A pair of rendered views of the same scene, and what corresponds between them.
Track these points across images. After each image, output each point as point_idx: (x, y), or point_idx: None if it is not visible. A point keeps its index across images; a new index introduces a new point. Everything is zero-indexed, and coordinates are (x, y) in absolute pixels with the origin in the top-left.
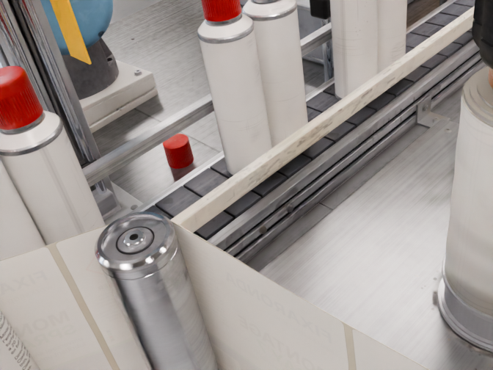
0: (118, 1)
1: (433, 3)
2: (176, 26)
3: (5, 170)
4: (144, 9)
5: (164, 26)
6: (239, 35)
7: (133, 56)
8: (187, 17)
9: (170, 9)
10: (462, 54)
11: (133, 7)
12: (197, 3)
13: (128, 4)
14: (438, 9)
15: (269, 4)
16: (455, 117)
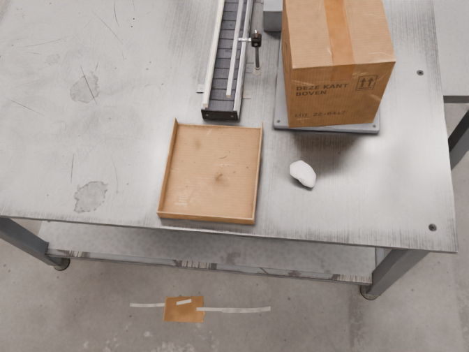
0: (465, 14)
1: (267, 74)
2: (387, 7)
3: None
4: (431, 12)
5: (393, 4)
6: None
7: None
8: (391, 15)
9: (414, 19)
10: (217, 6)
11: (443, 12)
12: (405, 31)
13: (452, 14)
14: (245, 33)
15: None
16: (211, 2)
